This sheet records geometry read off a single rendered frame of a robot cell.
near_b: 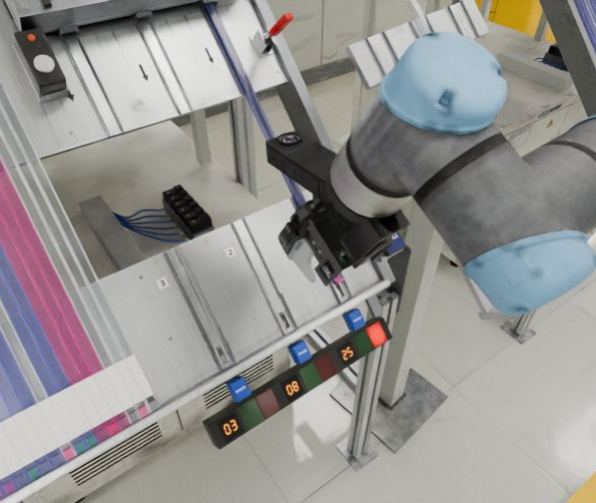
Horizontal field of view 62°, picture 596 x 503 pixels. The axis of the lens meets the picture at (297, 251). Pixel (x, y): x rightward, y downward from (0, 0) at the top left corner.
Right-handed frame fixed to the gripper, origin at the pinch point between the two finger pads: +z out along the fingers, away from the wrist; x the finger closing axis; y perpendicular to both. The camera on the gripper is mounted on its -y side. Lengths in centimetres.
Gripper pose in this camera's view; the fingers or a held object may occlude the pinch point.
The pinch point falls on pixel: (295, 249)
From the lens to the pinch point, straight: 63.7
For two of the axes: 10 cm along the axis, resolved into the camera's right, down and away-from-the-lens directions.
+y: 5.1, 8.3, -2.0
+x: 8.1, -4.0, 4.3
